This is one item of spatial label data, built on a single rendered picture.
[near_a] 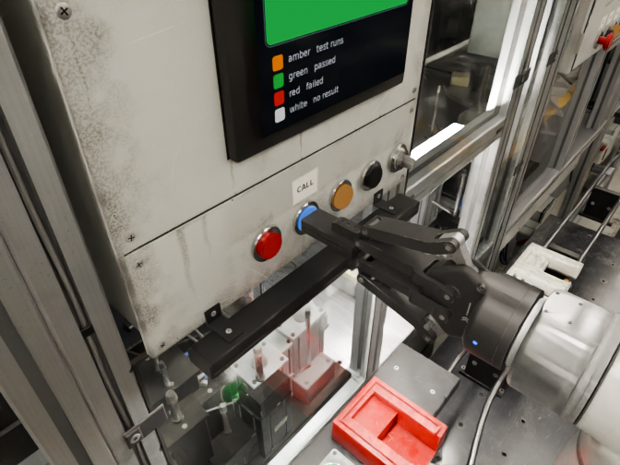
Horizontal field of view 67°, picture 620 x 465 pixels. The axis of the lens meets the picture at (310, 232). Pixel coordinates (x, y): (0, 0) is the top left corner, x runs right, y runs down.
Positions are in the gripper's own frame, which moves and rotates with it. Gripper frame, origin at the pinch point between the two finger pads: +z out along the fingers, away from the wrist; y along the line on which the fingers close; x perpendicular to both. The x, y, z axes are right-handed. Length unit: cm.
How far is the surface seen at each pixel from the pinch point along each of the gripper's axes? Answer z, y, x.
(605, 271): -21, -74, -118
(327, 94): 1.9, 14.2, -0.6
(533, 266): -6, -56, -81
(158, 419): 4.9, -14.1, 21.6
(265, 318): 0.5, -5.4, 10.0
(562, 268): -12, -56, -86
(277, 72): 1.9, 17.8, 5.5
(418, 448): -10, -50, -13
